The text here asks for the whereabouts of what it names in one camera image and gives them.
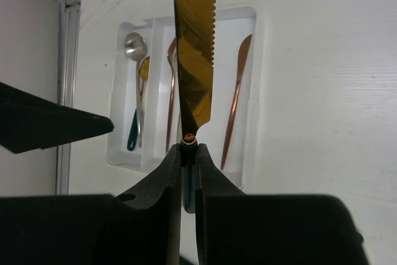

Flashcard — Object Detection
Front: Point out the rose gold fork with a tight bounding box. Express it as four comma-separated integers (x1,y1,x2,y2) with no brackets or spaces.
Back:
166,38,177,153

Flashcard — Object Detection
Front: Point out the rose gold knife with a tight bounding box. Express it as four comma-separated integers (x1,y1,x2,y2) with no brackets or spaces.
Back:
220,34,252,171

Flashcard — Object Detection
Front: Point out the silver spoon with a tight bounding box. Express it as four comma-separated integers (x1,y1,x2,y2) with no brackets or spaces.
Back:
124,32,147,151

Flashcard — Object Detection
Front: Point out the gold spoon green handle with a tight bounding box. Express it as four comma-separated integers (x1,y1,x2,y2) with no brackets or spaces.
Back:
126,56,151,151

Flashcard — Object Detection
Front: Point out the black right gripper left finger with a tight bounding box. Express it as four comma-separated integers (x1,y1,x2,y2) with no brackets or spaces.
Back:
99,145,182,264

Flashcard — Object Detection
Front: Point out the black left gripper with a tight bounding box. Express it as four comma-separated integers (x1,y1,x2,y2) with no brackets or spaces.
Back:
1,83,114,153

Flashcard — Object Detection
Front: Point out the white three-compartment cutlery tray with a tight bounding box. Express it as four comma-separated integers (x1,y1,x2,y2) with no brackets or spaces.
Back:
106,7,257,187

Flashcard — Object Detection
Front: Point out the gold knife green handle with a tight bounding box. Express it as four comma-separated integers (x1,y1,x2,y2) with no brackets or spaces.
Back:
174,0,216,213

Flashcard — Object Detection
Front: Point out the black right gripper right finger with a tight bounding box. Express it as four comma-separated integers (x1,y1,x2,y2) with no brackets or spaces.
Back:
195,144,247,264

